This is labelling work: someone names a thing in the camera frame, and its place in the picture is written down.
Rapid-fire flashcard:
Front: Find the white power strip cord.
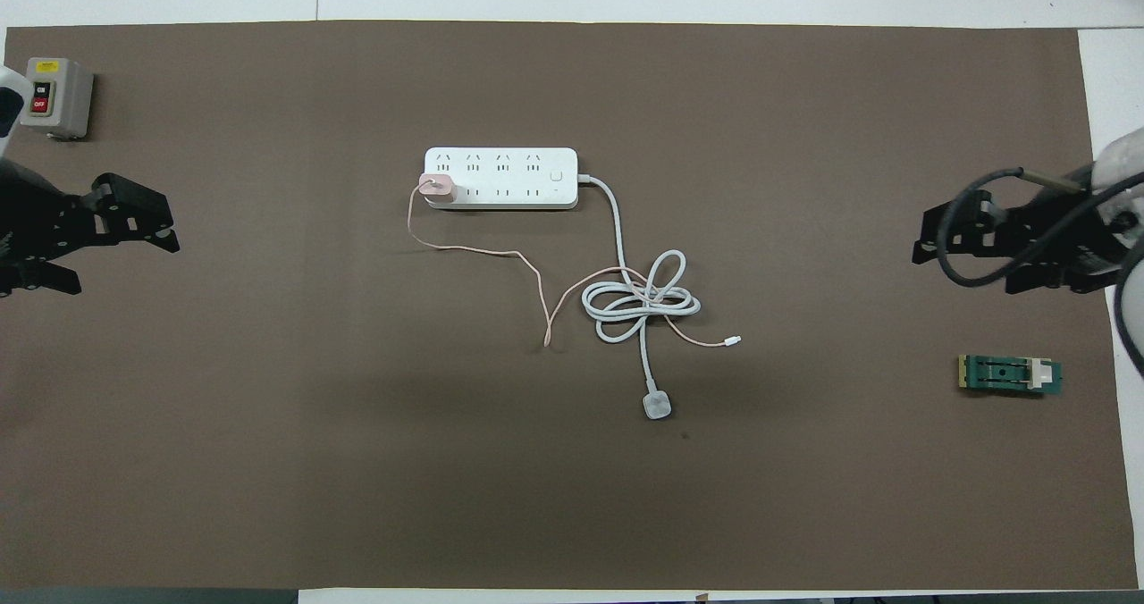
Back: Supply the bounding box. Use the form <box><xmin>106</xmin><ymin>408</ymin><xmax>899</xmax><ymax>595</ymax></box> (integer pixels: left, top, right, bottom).
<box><xmin>576</xmin><ymin>173</ymin><xmax>702</xmax><ymax>422</ymax></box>

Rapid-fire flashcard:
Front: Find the white power strip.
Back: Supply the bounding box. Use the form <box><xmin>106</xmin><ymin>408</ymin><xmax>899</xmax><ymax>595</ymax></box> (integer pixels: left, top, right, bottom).
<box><xmin>424</xmin><ymin>147</ymin><xmax>579</xmax><ymax>211</ymax></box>

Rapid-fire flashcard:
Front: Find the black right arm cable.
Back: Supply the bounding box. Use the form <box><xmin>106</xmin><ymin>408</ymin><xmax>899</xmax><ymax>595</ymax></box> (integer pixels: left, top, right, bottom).
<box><xmin>934</xmin><ymin>167</ymin><xmax>1144</xmax><ymax>374</ymax></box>

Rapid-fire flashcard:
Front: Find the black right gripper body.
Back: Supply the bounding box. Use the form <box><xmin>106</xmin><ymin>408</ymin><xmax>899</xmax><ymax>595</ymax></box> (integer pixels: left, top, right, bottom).
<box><xmin>992</xmin><ymin>195</ymin><xmax>1127</xmax><ymax>274</ymax></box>

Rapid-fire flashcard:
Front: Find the green block with white clip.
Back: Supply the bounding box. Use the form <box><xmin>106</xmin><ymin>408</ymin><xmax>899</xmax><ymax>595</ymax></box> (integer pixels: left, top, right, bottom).
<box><xmin>958</xmin><ymin>354</ymin><xmax>1064</xmax><ymax>399</ymax></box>

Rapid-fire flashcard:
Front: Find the grey on-off switch box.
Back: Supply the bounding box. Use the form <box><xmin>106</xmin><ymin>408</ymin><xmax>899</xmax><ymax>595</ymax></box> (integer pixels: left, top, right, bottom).
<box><xmin>20</xmin><ymin>56</ymin><xmax>95</xmax><ymax>140</ymax></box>

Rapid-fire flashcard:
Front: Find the brown table mat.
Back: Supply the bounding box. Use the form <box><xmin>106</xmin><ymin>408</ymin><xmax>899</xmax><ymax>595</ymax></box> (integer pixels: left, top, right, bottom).
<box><xmin>0</xmin><ymin>20</ymin><xmax>1138</xmax><ymax>591</ymax></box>

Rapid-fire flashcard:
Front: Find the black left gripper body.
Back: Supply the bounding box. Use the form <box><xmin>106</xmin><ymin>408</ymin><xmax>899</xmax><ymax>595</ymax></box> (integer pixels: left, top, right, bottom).
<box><xmin>0</xmin><ymin>162</ymin><xmax>99</xmax><ymax>271</ymax></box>

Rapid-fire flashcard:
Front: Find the pink charging cable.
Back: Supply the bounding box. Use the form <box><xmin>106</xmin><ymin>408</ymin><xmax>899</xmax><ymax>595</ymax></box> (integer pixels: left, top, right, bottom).
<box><xmin>407</xmin><ymin>182</ymin><xmax>742</xmax><ymax>348</ymax></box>

